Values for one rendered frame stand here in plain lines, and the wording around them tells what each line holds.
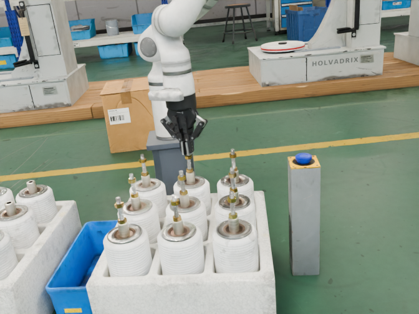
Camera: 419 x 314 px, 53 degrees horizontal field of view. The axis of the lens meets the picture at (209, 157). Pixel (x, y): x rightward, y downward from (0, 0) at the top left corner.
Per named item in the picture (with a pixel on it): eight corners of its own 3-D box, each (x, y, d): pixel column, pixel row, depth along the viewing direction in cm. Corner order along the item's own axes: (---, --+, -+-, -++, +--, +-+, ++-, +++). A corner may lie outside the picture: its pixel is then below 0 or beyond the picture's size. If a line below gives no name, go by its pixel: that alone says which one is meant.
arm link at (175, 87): (146, 101, 98) (142, 75, 96) (172, 89, 107) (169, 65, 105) (179, 102, 94) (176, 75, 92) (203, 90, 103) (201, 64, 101)
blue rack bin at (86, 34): (69, 37, 556) (65, 20, 548) (98, 34, 557) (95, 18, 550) (60, 42, 509) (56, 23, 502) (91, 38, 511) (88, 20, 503)
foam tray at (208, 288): (138, 248, 130) (129, 197, 123) (265, 243, 126) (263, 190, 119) (101, 350, 94) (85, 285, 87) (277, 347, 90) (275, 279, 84)
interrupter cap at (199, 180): (178, 178, 115) (178, 176, 115) (206, 177, 115) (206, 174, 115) (175, 190, 108) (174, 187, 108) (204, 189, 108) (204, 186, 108)
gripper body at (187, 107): (202, 87, 103) (206, 123, 107) (173, 86, 107) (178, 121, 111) (186, 95, 97) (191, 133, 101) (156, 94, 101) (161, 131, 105)
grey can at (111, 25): (108, 35, 536) (105, 19, 529) (120, 33, 536) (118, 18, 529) (106, 36, 522) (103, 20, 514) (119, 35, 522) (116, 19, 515)
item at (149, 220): (130, 260, 113) (118, 200, 106) (166, 255, 113) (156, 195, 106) (127, 283, 104) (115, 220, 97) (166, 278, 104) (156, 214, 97)
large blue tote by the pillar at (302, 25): (284, 39, 540) (284, 9, 526) (315, 36, 544) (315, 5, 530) (297, 44, 494) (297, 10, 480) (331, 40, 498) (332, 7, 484)
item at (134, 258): (148, 318, 92) (134, 249, 85) (109, 312, 95) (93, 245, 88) (164, 289, 100) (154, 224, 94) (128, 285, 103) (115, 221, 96)
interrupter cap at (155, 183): (127, 187, 113) (126, 185, 113) (149, 177, 118) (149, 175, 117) (144, 195, 108) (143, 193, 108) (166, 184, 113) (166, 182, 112)
